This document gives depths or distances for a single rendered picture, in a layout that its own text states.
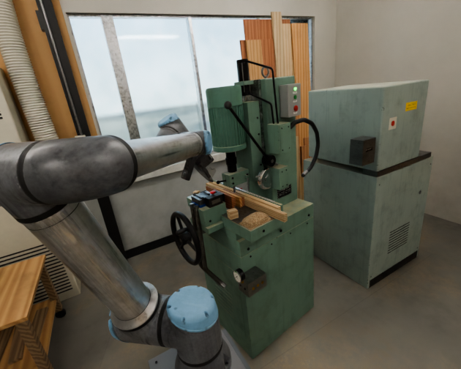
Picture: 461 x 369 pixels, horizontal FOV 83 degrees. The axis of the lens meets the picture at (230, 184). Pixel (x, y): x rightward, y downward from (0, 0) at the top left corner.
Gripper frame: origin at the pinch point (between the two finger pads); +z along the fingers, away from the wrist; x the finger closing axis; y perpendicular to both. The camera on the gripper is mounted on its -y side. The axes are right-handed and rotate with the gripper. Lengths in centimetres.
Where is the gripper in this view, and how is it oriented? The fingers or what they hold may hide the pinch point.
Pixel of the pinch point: (210, 181)
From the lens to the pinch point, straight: 128.9
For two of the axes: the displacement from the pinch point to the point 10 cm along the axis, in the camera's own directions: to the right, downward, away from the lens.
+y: 6.3, -7.2, 2.9
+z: 4.9, 6.6, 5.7
